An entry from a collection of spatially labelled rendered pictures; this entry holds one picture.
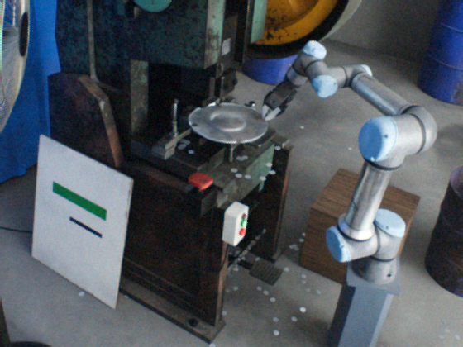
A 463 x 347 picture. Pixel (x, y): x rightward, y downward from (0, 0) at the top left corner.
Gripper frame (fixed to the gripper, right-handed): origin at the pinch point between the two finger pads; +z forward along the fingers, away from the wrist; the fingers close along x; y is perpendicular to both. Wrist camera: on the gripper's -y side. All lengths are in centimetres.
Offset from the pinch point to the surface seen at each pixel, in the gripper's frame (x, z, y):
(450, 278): -107, 30, 41
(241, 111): 9.0, 5.5, 1.3
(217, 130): 8.9, 5.5, -16.9
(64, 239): 32, 83, -44
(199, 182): -1.3, 3.1, -44.8
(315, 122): -10, 83, 152
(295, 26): 14.4, -25.9, 23.2
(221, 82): 17.8, -9.8, -14.4
